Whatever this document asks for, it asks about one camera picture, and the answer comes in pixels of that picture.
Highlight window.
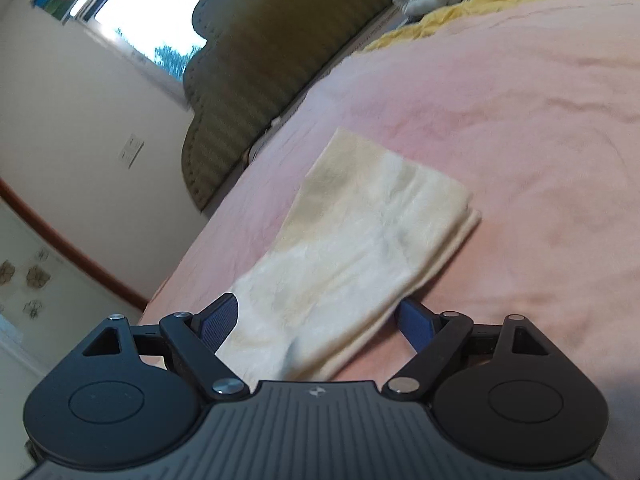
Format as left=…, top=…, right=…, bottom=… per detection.
left=70, top=0, right=241, bottom=83

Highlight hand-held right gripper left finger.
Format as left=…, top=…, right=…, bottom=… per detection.
left=80, top=293, right=251, bottom=402

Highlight olive green padded headboard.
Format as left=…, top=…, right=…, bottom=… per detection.
left=181, top=0, right=396, bottom=212

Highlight white wall socket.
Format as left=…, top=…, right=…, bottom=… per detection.
left=117, top=133, right=145, bottom=169

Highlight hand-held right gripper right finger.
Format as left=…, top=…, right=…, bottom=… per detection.
left=384, top=297, right=556, bottom=403

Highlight white wardrobe with flower decals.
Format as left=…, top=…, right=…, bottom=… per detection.
left=0, top=200, right=146, bottom=378

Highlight yellow blanket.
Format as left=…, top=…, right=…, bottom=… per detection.
left=362, top=0, right=640, bottom=53

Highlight pink blanket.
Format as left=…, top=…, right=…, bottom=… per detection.
left=137, top=0, right=640, bottom=411

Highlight cream pants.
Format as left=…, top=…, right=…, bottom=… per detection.
left=216, top=127, right=482, bottom=382

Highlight brown wooden door frame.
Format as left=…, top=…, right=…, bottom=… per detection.
left=0, top=177, right=150, bottom=311

